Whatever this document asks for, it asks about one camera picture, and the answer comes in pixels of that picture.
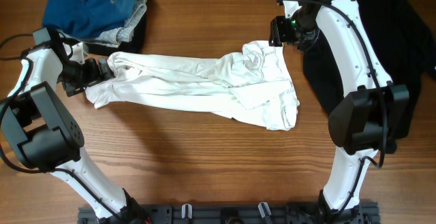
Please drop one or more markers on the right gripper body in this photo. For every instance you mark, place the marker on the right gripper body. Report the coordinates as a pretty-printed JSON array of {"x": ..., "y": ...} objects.
[{"x": 288, "y": 30}]

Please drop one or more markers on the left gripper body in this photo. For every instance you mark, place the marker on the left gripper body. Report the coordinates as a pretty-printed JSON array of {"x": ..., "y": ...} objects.
[{"x": 77, "y": 75}]

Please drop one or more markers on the white t-shirt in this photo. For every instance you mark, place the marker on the white t-shirt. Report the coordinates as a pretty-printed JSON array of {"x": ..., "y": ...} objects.
[{"x": 252, "y": 86}]

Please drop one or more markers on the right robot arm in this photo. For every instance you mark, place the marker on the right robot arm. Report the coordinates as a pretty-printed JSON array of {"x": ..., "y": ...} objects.
[{"x": 367, "y": 116}]

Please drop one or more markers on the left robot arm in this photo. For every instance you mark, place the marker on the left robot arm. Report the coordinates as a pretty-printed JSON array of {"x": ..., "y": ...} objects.
[{"x": 47, "y": 139}]

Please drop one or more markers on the folded black garment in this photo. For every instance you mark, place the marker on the folded black garment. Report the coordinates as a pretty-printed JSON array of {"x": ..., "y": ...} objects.
[{"x": 134, "y": 47}]

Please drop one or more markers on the folded light denim garment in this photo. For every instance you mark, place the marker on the folded light denim garment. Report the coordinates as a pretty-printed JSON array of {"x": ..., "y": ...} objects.
[{"x": 115, "y": 37}]

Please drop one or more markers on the folded blue shirt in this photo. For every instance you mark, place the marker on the folded blue shirt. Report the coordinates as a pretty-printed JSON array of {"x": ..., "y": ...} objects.
[{"x": 86, "y": 18}]

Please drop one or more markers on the black t-shirt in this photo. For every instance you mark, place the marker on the black t-shirt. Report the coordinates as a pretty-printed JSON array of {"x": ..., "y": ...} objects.
[{"x": 403, "y": 43}]

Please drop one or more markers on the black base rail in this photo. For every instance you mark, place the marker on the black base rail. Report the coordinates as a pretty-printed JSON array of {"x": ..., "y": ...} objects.
[{"x": 297, "y": 212}]

